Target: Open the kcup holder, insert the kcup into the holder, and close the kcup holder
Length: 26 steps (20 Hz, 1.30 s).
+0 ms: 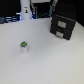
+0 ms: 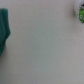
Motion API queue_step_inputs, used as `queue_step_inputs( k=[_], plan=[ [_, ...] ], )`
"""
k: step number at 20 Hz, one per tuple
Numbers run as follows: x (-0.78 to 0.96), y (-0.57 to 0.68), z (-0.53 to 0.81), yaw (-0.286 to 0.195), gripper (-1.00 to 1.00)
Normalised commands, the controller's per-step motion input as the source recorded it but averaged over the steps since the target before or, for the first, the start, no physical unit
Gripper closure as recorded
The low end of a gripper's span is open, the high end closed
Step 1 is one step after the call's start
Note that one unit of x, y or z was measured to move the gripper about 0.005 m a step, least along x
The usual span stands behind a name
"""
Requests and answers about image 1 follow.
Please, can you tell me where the green lid kcup pod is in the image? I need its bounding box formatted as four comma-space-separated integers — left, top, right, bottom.
20, 41, 28, 53

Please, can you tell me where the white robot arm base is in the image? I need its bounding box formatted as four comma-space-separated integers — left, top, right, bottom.
20, 0, 32, 20

